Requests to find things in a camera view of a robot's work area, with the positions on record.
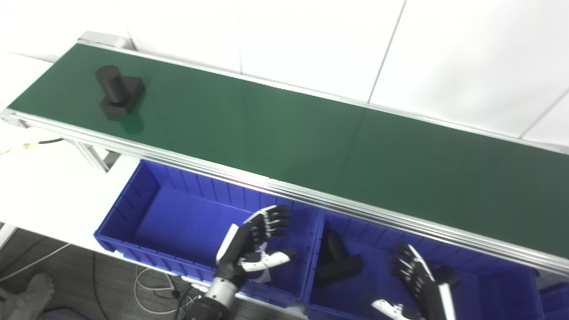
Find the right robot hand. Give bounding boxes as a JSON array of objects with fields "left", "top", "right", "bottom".
[{"left": 371, "top": 243, "right": 457, "bottom": 320}]

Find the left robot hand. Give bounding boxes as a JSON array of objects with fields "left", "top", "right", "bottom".
[{"left": 216, "top": 205, "right": 297, "bottom": 289}]

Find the black cylinder block part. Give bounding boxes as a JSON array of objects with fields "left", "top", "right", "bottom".
[
  {"left": 315, "top": 231, "right": 364, "bottom": 287},
  {"left": 95, "top": 65, "right": 145, "bottom": 119}
]

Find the blue plastic bin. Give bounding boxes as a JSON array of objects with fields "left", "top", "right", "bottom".
[
  {"left": 537, "top": 278, "right": 569, "bottom": 320},
  {"left": 305, "top": 211, "right": 545, "bottom": 320},
  {"left": 93, "top": 159, "right": 323, "bottom": 310}
]

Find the aluminium conveyor leg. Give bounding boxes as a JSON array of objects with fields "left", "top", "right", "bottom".
[{"left": 66, "top": 139, "right": 121, "bottom": 173}]

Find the grey shoe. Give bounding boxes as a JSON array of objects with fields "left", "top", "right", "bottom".
[{"left": 0, "top": 273, "right": 55, "bottom": 320}]

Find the coiled white floor cable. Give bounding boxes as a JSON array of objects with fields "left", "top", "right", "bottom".
[{"left": 133, "top": 266, "right": 197, "bottom": 317}]

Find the black floor cable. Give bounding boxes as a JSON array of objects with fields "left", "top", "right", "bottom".
[{"left": 90, "top": 252, "right": 104, "bottom": 320}]

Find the yellow and black cable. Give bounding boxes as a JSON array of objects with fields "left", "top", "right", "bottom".
[{"left": 0, "top": 138, "right": 65, "bottom": 156}]

